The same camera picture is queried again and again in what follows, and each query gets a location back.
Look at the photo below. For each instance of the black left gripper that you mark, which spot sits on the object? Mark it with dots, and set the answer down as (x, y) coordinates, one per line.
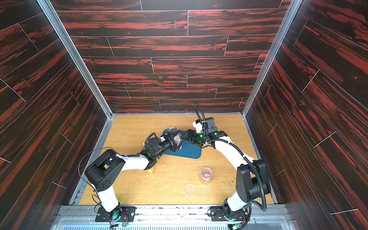
(169, 142)

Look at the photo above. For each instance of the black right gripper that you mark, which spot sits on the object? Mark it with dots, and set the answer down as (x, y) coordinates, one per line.
(191, 138)

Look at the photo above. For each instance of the clear jar with mixed cookies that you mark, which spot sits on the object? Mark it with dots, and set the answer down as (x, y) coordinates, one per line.
(177, 140)

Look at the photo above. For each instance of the clear jar with pink cookie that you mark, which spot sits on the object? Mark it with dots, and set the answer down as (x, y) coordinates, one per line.
(206, 175)

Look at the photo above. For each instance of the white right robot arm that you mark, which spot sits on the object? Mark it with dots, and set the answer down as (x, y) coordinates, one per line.
(252, 177)

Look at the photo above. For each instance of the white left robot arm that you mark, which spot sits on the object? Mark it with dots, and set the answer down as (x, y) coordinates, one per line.
(103, 172)

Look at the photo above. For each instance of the clear jar with yellow cookies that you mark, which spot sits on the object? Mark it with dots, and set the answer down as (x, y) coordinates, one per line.
(151, 170)

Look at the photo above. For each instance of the teal plastic tray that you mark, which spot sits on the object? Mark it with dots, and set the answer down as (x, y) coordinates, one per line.
(188, 150)

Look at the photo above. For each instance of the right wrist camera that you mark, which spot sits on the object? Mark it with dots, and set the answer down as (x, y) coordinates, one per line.
(206, 127)

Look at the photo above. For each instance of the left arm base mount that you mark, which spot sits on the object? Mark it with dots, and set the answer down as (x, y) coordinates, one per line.
(119, 216)

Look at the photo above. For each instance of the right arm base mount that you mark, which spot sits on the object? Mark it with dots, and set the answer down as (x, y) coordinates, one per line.
(217, 213)

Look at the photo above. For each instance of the aluminium frame post right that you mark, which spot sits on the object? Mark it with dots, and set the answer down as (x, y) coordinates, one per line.
(284, 27)

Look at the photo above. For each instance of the aluminium frame post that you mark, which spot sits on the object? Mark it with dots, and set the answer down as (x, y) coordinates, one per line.
(284, 27)
(56, 23)

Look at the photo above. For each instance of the aluminium frame post left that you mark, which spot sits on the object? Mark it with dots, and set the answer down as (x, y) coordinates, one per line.
(56, 23)

